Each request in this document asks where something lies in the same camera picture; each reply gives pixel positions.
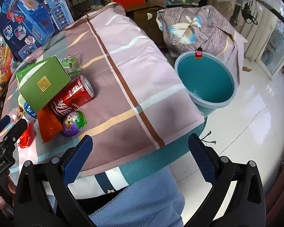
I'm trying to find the purple green toy egg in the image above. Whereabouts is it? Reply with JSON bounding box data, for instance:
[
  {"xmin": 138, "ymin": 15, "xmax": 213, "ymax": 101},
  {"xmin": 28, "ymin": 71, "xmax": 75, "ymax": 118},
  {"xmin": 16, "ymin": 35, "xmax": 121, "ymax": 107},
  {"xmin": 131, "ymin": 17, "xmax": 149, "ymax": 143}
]
[{"xmin": 62, "ymin": 110, "xmax": 88, "ymax": 138}]

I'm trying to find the teal plastic bucket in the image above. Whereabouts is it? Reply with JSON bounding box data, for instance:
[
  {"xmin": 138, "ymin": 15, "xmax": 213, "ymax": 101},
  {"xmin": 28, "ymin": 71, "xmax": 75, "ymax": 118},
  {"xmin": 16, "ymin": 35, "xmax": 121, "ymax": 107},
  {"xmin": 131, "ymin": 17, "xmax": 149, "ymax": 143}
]
[{"xmin": 174, "ymin": 51, "xmax": 235, "ymax": 117}]

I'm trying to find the pink plaid quilt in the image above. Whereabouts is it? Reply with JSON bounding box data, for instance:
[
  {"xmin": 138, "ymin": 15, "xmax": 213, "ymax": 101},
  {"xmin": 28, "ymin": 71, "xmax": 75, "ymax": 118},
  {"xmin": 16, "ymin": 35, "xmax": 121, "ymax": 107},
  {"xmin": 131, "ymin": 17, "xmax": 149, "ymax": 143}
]
[{"xmin": 1, "ymin": 2, "xmax": 206, "ymax": 194}]

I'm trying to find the white blue jar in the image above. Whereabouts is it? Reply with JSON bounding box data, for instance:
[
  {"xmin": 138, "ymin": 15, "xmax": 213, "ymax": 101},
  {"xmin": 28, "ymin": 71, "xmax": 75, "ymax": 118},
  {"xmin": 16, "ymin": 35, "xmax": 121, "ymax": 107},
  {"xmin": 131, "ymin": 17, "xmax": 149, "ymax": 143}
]
[{"xmin": 17, "ymin": 94, "xmax": 38, "ymax": 123}]

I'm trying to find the red candy wrapper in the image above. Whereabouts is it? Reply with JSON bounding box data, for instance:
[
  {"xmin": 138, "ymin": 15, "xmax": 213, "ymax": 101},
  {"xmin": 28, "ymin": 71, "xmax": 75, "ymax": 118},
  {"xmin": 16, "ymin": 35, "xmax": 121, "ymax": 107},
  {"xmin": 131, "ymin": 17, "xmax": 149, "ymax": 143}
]
[{"xmin": 18, "ymin": 123, "xmax": 36, "ymax": 148}]

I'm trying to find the orange snack packet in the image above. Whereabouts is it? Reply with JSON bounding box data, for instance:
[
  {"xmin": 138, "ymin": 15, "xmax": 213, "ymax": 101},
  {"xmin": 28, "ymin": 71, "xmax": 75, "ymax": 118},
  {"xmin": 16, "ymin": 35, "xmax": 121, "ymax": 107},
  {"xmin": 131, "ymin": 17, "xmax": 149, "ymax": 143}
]
[{"xmin": 37, "ymin": 104, "xmax": 64, "ymax": 144}]

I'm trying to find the white radiator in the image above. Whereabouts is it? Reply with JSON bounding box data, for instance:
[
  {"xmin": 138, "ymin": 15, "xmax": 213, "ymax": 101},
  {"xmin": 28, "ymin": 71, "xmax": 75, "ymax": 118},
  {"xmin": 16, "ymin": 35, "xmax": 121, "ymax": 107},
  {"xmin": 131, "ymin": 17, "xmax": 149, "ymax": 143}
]
[{"xmin": 239, "ymin": 7, "xmax": 282, "ymax": 62}]

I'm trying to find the grey patterned cloth bundle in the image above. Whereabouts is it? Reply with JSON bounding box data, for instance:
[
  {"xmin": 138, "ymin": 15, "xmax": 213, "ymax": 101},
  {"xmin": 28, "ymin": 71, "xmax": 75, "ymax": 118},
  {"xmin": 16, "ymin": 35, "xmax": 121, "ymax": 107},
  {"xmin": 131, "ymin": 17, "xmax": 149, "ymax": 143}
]
[{"xmin": 156, "ymin": 5, "xmax": 248, "ymax": 58}]

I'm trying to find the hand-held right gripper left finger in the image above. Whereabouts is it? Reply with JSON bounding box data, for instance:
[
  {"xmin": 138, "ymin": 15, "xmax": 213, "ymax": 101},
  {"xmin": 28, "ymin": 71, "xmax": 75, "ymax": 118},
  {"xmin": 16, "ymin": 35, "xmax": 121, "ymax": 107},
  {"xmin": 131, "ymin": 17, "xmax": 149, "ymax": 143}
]
[{"xmin": 13, "ymin": 135, "xmax": 94, "ymax": 227}]

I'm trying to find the dark wooden cabinet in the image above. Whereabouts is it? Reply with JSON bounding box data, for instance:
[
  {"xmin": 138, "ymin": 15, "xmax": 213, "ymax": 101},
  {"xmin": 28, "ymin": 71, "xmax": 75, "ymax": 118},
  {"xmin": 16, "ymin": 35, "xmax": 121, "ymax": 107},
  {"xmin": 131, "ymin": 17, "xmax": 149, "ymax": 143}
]
[{"xmin": 124, "ymin": 3, "xmax": 171, "ymax": 50}]

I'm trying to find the black floor cable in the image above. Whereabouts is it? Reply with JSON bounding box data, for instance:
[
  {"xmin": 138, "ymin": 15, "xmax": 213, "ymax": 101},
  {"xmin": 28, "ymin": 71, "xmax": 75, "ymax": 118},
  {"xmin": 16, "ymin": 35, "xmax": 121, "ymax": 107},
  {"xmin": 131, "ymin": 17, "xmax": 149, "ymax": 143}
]
[{"xmin": 199, "ymin": 130, "xmax": 217, "ymax": 145}]

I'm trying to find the pink white small wrapper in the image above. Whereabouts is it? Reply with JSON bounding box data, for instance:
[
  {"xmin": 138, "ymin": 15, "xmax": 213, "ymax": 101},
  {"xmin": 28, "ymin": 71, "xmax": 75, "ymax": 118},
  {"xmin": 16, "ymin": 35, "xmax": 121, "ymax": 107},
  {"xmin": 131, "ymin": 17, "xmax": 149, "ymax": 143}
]
[{"xmin": 8, "ymin": 105, "xmax": 25, "ymax": 121}]

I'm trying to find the black tripod stand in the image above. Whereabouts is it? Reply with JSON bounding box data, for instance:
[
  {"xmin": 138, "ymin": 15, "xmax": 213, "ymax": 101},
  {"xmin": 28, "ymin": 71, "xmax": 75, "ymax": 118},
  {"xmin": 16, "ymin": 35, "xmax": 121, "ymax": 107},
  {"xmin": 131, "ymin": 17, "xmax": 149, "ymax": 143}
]
[{"xmin": 228, "ymin": 0, "xmax": 259, "ymax": 29}]

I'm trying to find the blue toy box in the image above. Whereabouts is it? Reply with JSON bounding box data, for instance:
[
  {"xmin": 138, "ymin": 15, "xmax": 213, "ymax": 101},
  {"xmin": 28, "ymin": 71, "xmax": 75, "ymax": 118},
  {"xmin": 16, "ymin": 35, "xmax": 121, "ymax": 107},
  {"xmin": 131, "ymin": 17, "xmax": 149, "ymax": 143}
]
[{"xmin": 0, "ymin": 0, "xmax": 74, "ymax": 61}]

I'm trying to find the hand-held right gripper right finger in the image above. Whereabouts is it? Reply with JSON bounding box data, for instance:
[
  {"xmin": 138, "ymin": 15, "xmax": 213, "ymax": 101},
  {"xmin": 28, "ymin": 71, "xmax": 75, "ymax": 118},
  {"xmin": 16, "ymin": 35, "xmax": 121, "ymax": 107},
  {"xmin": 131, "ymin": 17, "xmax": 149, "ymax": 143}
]
[{"xmin": 185, "ymin": 133, "xmax": 267, "ymax": 227}]

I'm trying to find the clear green plastic wrapper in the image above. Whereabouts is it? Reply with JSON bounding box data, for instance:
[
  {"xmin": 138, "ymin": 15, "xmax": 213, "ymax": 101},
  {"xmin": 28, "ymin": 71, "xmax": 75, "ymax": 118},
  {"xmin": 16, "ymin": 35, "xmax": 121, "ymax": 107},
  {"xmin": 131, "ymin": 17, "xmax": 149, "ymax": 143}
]
[{"xmin": 59, "ymin": 52, "xmax": 83, "ymax": 78}]

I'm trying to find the green cardboard box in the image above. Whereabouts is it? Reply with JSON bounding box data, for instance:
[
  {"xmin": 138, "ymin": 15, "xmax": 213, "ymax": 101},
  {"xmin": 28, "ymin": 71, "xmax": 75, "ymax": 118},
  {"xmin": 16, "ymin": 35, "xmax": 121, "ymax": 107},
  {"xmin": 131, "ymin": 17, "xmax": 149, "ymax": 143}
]
[{"xmin": 15, "ymin": 55, "xmax": 71, "ymax": 114}]

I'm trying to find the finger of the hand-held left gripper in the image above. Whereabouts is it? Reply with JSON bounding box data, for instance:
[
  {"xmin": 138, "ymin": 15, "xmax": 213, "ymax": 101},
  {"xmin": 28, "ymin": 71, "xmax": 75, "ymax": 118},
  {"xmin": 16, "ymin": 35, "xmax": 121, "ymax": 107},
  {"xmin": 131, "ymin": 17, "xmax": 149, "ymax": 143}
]
[
  {"xmin": 0, "ymin": 115, "xmax": 12, "ymax": 138},
  {"xmin": 0, "ymin": 119, "xmax": 28, "ymax": 147}
]

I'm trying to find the red cola can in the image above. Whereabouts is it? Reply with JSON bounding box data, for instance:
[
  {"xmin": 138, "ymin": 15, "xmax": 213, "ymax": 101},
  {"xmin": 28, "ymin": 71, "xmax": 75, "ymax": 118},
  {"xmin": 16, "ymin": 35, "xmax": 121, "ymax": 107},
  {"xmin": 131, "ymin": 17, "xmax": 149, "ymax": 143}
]
[{"xmin": 50, "ymin": 75, "xmax": 95, "ymax": 119}]

